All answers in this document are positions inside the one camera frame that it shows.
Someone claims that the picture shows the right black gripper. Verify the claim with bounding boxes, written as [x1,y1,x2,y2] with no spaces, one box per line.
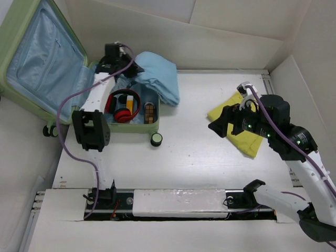
[207,97,274,139]

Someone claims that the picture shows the yellow shorts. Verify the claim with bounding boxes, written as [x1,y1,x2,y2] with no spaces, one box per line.
[207,91,263,159]

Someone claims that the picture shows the orange sunscreen tube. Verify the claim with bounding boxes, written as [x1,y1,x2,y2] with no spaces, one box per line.
[126,95,133,115]

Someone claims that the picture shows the light blue cloth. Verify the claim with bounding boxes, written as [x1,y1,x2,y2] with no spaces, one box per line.
[132,51,180,107]

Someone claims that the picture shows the red black headphones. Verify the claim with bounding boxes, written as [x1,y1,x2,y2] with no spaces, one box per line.
[104,89,141,123]

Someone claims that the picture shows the brown eyeshadow palette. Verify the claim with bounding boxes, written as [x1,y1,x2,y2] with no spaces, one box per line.
[144,104,155,124]

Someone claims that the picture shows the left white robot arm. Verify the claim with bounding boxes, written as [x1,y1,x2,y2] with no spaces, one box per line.
[72,42,134,209]

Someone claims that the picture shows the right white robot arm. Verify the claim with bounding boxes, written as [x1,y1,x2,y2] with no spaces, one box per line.
[208,94,335,243]

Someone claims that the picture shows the white foam block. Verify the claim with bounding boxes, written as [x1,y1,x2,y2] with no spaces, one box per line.
[132,189,228,218]

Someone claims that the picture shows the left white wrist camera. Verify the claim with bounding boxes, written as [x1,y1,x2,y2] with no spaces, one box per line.
[114,41,128,56]

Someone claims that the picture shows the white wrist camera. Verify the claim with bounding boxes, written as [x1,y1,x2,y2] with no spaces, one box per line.
[237,81,258,110]
[114,41,128,56]

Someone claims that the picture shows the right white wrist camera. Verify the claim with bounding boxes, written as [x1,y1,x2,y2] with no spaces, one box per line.
[237,81,258,110]

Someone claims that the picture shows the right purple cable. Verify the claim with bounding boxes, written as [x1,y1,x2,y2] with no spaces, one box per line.
[246,85,336,249]

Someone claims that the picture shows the purple cable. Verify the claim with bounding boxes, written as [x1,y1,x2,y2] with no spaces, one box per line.
[56,44,136,220]
[246,85,336,249]

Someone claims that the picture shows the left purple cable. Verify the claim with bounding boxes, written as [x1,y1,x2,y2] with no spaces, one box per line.
[56,44,136,220]

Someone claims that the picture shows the metal base rail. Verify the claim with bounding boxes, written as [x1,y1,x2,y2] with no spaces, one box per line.
[32,188,277,221]

